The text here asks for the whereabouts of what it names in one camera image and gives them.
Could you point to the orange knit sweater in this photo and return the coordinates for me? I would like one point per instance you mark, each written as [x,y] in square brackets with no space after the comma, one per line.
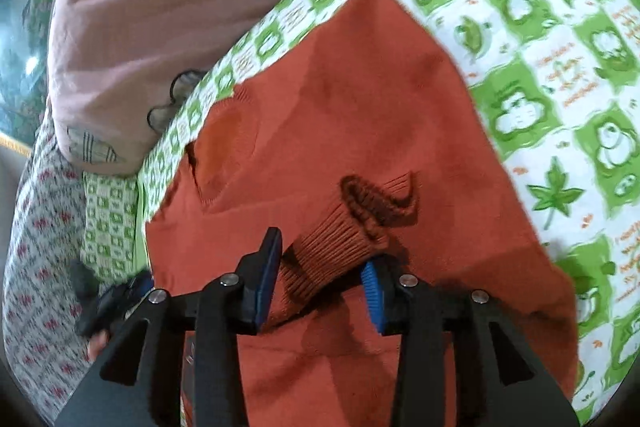
[350,107]

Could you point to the floral bed sheet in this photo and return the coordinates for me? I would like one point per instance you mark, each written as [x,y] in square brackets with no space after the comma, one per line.
[40,257]

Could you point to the green wall poster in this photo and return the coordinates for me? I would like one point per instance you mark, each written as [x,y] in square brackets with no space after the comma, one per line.
[25,32]

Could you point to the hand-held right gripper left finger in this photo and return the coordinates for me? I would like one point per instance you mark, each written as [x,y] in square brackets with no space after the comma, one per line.
[267,272]

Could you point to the green printed pillow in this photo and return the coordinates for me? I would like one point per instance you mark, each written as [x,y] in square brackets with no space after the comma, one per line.
[110,227]

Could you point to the green printed bed sheet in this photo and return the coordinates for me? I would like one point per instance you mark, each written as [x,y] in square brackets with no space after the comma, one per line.
[550,57]

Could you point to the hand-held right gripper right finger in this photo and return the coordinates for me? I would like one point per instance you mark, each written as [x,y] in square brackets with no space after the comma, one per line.
[372,292]

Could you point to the person's left hand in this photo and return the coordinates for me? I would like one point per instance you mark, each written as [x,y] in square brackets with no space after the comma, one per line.
[96,346]

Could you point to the pink quilt with plaid hearts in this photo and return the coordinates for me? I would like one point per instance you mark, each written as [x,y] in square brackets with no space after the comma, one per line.
[125,57]

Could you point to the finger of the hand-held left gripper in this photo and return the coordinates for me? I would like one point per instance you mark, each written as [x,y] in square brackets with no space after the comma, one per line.
[127,292]

